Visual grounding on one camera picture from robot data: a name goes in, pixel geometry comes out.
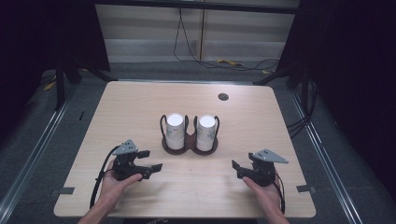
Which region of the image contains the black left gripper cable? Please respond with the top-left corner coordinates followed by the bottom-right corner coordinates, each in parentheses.
top-left (89, 145), bottom-right (122, 209)

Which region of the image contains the bundle of black floor cables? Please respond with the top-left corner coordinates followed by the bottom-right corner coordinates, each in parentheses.
top-left (286, 80), bottom-right (319, 138)

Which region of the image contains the black metal stand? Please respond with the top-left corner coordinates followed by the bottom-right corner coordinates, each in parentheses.
top-left (53, 52), bottom-right (119, 112)
top-left (253, 60), bottom-right (312, 113)

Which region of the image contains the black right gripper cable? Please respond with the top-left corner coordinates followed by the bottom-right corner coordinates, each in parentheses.
top-left (274, 172), bottom-right (287, 215)

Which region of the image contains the dark brown wire cup holder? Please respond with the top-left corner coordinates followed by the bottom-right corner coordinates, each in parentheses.
top-left (159, 113), bottom-right (220, 156)

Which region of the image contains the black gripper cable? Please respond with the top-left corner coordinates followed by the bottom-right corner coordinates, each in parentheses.
top-left (274, 172), bottom-right (287, 215)
top-left (89, 145), bottom-right (122, 209)

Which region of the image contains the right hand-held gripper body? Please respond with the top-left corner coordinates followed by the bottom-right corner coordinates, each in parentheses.
top-left (246, 148), bottom-right (289, 187)

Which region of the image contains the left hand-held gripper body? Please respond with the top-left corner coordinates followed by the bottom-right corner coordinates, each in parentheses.
top-left (111, 139), bottom-right (145, 182)

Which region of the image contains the person's left hand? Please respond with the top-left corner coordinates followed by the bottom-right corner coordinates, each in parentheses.
top-left (96, 170), bottom-right (144, 213)

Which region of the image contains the black hanging cable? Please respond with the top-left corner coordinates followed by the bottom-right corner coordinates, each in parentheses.
top-left (173, 7), bottom-right (281, 72)

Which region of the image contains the metal floor rail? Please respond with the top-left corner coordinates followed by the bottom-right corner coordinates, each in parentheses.
top-left (0, 83), bottom-right (79, 217)
top-left (288, 88), bottom-right (364, 224)

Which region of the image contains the person's right hand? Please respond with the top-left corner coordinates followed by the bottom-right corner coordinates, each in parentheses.
top-left (242, 175), bottom-right (284, 216)

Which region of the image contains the black horizontal bar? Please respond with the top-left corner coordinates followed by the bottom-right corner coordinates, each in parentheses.
top-left (93, 0), bottom-right (301, 15)

